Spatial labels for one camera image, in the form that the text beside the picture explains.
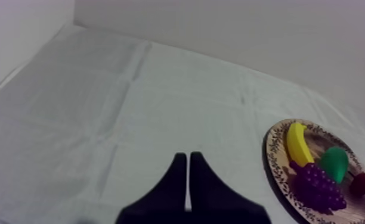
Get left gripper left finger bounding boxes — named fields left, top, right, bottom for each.
left=115, top=152, right=188, bottom=224

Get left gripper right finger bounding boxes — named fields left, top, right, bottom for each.
left=187, top=151, right=273, bottom=224

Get round wooden board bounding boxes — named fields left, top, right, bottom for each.
left=265, top=118, right=365, bottom=224

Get green toy pear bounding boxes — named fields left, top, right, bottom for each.
left=319, top=146, right=349, bottom=184

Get yellow toy banana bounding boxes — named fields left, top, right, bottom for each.
left=286, top=122, right=315, bottom=168

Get purple toy grapes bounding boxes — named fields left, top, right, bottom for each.
left=289, top=160, right=347, bottom=211

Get small red fruit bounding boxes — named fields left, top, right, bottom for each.
left=349, top=172, right=365, bottom=197

